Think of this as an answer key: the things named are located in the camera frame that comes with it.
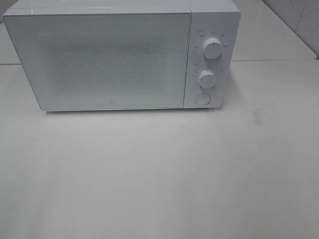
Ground white timer knob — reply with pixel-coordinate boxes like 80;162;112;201
197;70;217;89

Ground white microwave oven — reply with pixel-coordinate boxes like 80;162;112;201
2;0;241;111

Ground upper white power knob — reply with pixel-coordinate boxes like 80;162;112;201
202;36;223;59

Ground white microwave door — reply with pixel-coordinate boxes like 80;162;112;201
4;13;190;111

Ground round white door button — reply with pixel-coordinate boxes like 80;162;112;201
195;93;211;105

